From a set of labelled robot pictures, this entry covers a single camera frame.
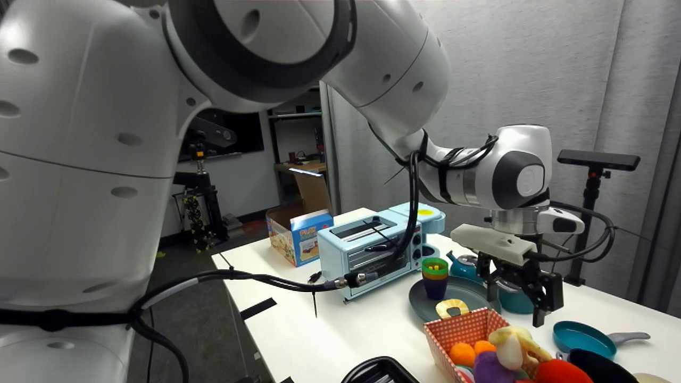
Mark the black bar stereo camera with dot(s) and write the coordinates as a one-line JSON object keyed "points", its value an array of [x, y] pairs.
{"points": [[598, 158]]}

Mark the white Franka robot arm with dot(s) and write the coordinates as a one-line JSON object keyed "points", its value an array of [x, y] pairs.
{"points": [[85, 142]]}

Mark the metal shelf rack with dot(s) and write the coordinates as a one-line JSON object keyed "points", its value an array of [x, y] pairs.
{"points": [[298, 113]]}

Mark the short black tape strip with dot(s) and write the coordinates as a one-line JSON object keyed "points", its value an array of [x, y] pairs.
{"points": [[288, 380]]}

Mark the brown cardboard box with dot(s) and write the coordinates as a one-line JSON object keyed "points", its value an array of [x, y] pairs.
{"points": [[309, 186]]}

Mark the black camera pole stand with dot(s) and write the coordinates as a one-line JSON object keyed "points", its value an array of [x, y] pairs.
{"points": [[588, 214]]}

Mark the orange plush fruit toy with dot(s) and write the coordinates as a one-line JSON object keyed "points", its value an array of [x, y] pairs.
{"points": [[463, 354], [486, 347]]}

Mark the orange checkered basket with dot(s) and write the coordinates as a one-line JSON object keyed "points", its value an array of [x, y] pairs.
{"points": [[460, 330]]}

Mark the grey round plate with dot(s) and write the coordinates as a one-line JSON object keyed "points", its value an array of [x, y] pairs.
{"points": [[465, 293]]}

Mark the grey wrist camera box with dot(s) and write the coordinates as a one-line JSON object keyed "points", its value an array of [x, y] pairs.
{"points": [[496, 245]]}

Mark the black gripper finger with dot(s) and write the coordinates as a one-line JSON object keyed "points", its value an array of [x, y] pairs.
{"points": [[555, 291], [538, 310]]}

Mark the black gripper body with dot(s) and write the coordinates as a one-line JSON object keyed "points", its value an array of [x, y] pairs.
{"points": [[513, 270]]}

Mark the purple plush plum toy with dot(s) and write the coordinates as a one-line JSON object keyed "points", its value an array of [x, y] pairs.
{"points": [[493, 371]]}

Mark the yellow plush banana toy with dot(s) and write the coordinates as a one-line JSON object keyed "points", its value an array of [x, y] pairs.
{"points": [[522, 343]]}

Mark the blue printed toy box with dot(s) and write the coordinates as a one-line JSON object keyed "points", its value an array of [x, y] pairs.
{"points": [[309, 237]]}

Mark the black round pan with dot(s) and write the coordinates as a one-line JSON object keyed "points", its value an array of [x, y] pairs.
{"points": [[603, 369]]}

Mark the red plush apple toy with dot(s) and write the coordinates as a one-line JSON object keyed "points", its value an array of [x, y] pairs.
{"points": [[560, 373]]}

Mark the long black tape strip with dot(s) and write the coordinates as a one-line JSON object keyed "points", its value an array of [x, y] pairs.
{"points": [[259, 308]]}

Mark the purple toy cup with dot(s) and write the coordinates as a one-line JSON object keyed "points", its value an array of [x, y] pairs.
{"points": [[434, 289]]}

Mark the blue toy frying pan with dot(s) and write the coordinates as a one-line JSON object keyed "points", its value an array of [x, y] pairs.
{"points": [[581, 339]]}

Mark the teal bowl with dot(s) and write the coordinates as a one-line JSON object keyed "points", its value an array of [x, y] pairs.
{"points": [[513, 302]]}

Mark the black plastic tray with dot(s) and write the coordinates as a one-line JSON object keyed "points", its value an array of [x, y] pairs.
{"points": [[384, 371]]}

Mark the green toy cup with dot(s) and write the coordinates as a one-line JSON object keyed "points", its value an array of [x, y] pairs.
{"points": [[434, 266]]}

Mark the small blue toy pot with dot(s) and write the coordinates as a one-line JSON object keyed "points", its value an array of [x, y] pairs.
{"points": [[465, 270]]}

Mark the light blue toy toaster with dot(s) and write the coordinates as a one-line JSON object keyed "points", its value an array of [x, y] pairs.
{"points": [[368, 245]]}

